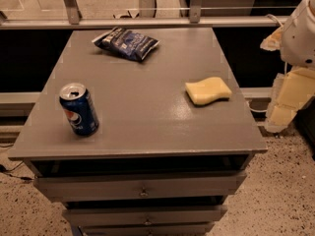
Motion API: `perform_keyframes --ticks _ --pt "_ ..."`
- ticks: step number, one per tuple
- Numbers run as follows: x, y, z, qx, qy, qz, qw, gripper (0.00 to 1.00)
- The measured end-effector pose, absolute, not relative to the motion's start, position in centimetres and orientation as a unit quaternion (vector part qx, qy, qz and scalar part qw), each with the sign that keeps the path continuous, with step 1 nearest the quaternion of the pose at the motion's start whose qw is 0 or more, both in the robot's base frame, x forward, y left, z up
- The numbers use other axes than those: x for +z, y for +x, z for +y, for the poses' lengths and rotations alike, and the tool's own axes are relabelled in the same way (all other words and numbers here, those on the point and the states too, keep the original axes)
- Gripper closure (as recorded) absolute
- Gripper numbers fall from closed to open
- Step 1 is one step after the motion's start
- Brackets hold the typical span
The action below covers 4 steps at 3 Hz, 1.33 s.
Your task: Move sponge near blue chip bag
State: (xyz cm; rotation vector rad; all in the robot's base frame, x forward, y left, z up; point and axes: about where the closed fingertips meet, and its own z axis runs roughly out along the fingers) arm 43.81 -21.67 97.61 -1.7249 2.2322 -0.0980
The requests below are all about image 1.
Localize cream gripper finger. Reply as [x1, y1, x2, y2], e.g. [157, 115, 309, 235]
[264, 105, 296, 133]
[260, 27, 284, 51]

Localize yellow sponge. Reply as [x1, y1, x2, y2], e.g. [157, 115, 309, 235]
[185, 77, 232, 105]

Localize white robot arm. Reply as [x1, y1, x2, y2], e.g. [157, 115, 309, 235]
[260, 0, 315, 133]

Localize blue chip bag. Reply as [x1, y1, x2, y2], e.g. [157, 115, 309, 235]
[92, 28, 159, 62]

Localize middle grey drawer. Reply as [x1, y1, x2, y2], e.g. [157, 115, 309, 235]
[63, 206, 227, 226]

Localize grey drawer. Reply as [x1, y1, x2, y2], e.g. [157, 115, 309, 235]
[83, 222, 214, 236]
[63, 206, 227, 226]
[34, 170, 246, 203]

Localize bottom grey drawer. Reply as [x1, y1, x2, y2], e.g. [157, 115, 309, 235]
[83, 222, 214, 236]

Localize grey drawer cabinet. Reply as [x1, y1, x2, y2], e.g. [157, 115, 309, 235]
[7, 27, 269, 236]

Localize blue Pepsi can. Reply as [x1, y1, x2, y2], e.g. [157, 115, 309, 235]
[59, 83, 99, 136]

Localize top grey drawer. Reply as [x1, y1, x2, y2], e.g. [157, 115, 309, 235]
[34, 170, 246, 203]

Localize white cable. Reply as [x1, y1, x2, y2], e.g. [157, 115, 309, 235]
[265, 13, 284, 28]

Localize metal railing frame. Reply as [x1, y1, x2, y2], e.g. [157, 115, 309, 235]
[0, 0, 301, 30]

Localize black floor cable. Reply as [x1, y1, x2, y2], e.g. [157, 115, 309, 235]
[0, 143, 34, 182]

